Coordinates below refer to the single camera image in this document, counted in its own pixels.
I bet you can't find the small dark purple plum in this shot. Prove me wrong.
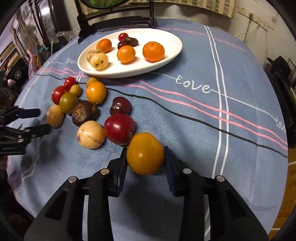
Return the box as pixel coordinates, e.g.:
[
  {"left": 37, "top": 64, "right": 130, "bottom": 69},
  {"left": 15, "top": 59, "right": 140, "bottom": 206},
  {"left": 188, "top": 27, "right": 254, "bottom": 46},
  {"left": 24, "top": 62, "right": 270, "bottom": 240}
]
[{"left": 110, "top": 96, "right": 132, "bottom": 115}]

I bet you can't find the wall power strip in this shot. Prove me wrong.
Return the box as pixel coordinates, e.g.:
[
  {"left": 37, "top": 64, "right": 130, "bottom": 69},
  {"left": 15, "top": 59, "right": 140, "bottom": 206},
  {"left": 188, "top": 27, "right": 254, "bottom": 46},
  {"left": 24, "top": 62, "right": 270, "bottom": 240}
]
[{"left": 237, "top": 6, "right": 275, "bottom": 31}]

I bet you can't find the small orange on plate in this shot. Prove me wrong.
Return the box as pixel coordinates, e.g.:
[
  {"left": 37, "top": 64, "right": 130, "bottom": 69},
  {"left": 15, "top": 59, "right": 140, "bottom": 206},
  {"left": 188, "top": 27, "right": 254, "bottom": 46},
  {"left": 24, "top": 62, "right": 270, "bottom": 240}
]
[{"left": 96, "top": 39, "right": 112, "bottom": 53}]

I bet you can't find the orange mandarin near front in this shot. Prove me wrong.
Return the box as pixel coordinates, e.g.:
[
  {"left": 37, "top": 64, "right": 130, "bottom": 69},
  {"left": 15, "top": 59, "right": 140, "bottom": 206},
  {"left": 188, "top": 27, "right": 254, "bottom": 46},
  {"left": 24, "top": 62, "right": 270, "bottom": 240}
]
[{"left": 117, "top": 45, "right": 135, "bottom": 64}]

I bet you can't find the dark brown speckled fruit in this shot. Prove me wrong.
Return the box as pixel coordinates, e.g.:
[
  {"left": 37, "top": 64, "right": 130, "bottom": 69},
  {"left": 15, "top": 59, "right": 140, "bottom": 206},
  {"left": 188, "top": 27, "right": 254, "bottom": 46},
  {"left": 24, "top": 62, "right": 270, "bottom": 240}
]
[{"left": 72, "top": 100, "right": 100, "bottom": 126}]

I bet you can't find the pale beige small fruit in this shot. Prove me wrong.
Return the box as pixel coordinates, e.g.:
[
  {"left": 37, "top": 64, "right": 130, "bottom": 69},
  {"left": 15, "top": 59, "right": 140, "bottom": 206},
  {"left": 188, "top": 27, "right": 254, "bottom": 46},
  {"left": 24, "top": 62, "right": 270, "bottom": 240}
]
[{"left": 90, "top": 53, "right": 109, "bottom": 71}]

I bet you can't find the large red tomato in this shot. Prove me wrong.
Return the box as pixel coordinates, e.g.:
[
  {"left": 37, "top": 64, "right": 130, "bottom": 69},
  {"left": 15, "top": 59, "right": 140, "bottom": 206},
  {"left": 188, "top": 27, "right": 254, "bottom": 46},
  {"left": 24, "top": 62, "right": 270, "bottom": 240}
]
[{"left": 52, "top": 86, "right": 68, "bottom": 105}]

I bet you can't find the black round picture stand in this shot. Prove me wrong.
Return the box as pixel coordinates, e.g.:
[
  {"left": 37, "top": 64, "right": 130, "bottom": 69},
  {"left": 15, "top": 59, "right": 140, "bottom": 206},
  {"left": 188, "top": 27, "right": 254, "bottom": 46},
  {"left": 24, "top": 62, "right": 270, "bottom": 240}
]
[{"left": 74, "top": 0, "right": 159, "bottom": 44}]

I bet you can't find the small olive fruit top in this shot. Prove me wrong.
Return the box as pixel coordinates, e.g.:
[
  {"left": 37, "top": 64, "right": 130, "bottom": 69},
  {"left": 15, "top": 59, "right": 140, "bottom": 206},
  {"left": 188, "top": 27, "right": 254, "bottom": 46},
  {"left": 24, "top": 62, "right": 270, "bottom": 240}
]
[{"left": 86, "top": 77, "right": 98, "bottom": 87}]

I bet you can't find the checkered beige curtain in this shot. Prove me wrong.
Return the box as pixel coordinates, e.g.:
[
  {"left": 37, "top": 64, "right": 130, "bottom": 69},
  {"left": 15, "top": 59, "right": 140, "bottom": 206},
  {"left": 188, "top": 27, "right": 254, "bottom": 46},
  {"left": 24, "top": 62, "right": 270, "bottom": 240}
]
[{"left": 79, "top": 0, "right": 236, "bottom": 18}]

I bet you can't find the large dark purple fruit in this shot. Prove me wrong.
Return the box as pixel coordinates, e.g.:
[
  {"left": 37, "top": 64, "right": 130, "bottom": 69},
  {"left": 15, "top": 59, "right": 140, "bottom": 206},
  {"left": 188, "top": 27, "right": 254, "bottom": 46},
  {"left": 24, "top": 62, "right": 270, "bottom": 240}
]
[{"left": 124, "top": 37, "right": 138, "bottom": 47}]

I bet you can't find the dark purple plum front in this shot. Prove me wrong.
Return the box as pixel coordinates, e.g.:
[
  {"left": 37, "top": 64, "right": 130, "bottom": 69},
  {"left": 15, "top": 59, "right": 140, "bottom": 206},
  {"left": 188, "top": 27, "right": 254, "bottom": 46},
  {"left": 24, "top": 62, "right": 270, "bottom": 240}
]
[{"left": 117, "top": 41, "right": 129, "bottom": 50}]

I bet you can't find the large beige round fruit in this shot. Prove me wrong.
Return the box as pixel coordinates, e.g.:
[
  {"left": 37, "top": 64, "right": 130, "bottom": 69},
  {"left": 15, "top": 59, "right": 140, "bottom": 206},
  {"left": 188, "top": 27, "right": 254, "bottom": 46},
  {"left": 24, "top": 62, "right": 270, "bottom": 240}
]
[{"left": 46, "top": 105, "right": 65, "bottom": 128}]

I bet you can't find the dark red plum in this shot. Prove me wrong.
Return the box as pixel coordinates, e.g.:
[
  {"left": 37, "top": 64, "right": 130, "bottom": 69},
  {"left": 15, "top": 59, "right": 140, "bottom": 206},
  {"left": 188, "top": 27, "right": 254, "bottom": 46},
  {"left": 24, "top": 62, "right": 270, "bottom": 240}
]
[{"left": 104, "top": 113, "right": 136, "bottom": 146}]

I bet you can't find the olive green tomato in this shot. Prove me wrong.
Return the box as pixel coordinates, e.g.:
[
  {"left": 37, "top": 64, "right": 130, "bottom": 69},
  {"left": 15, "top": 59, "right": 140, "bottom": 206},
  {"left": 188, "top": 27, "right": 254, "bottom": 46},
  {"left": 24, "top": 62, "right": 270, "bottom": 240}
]
[{"left": 59, "top": 92, "right": 78, "bottom": 114}]

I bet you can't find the pale yellow round fruit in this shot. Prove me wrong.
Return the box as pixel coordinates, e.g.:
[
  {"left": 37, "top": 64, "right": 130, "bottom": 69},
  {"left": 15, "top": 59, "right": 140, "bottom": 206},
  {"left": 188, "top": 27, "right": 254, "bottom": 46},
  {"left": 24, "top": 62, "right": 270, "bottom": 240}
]
[{"left": 77, "top": 120, "right": 106, "bottom": 150}]

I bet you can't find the small red tomato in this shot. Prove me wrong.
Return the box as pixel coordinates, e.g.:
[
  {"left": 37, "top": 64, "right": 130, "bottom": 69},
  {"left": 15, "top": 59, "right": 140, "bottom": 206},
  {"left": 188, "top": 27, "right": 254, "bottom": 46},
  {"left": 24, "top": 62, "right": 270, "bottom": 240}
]
[
  {"left": 118, "top": 33, "right": 128, "bottom": 42},
  {"left": 64, "top": 77, "right": 77, "bottom": 90}
]

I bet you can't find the yellow-orange tomato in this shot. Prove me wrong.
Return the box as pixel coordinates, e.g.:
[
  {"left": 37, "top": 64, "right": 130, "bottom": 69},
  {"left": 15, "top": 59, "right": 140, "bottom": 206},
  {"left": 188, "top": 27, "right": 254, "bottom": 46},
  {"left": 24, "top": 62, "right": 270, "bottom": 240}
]
[{"left": 126, "top": 133, "right": 165, "bottom": 175}]

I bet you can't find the orange fruit upper middle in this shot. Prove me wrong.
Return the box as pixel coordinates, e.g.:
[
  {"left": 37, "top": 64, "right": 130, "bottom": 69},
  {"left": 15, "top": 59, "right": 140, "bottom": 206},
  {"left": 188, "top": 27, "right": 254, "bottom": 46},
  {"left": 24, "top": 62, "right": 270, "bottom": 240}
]
[{"left": 86, "top": 81, "right": 107, "bottom": 105}]

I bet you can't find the large orange mandarin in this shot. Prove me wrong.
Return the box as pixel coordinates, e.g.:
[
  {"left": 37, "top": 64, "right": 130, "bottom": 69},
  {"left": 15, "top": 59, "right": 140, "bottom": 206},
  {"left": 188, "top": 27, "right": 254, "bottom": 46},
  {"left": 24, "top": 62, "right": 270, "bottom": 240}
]
[{"left": 142, "top": 42, "right": 165, "bottom": 62}]

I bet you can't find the blue striped tablecloth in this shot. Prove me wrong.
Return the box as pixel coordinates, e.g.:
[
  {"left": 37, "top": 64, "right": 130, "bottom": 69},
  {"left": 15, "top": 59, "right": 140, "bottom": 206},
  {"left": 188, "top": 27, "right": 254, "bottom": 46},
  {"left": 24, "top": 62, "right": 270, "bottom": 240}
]
[{"left": 7, "top": 19, "right": 288, "bottom": 240}]

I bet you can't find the white oval plate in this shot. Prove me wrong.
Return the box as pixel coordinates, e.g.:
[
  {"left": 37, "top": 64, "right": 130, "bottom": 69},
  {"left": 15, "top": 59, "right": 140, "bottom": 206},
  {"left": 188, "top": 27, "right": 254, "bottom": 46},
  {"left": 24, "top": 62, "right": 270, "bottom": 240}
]
[{"left": 77, "top": 28, "right": 183, "bottom": 78}]

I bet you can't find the brown potato-like fruit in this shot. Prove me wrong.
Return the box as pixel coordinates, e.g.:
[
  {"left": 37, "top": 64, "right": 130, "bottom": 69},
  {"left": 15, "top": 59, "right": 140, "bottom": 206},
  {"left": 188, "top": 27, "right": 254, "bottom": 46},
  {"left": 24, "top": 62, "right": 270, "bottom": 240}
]
[{"left": 86, "top": 49, "right": 104, "bottom": 63}]

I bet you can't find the small yellow-green fruit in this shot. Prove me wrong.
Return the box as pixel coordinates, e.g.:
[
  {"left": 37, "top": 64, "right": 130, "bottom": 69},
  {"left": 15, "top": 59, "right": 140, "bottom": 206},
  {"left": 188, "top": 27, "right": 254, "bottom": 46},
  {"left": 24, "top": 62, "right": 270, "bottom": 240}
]
[{"left": 69, "top": 84, "right": 82, "bottom": 97}]

